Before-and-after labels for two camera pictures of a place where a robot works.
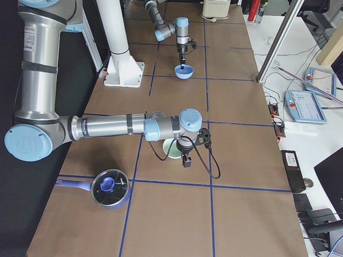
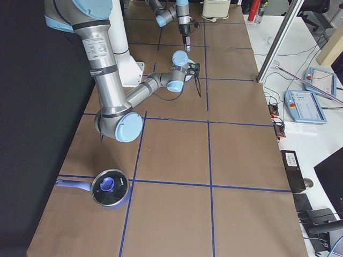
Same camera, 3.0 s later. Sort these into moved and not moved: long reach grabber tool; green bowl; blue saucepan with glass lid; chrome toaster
Moved: green bowl
Not moved: chrome toaster; long reach grabber tool; blue saucepan with glass lid
